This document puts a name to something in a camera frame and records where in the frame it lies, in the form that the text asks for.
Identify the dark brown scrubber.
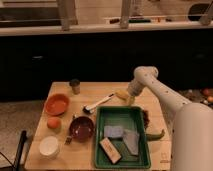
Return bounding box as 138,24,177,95
143,110,150,129

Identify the wooden cutting board table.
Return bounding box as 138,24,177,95
25,82,171,171

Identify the white round container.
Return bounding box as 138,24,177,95
39,136,60,158

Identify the wooden block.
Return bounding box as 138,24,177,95
100,138,121,164

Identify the purple bowl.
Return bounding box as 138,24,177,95
69,116,94,143

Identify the black pole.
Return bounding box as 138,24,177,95
12,130,27,171

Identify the small brown cup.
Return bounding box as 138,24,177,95
69,79,80,95

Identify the green pepper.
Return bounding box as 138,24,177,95
146,129,165,141

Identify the orange fruit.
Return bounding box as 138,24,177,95
47,117,61,129

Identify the grey blue cloth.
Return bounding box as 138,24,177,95
104,125,140,155

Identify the white handled brush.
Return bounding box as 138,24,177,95
83,94,113,114

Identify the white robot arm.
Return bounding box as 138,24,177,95
127,66,213,171

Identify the green plastic tray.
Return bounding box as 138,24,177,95
94,106,151,169

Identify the yellow banana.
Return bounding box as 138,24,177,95
115,92,128,100

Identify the orange bowl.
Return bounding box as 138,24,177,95
44,94,69,116

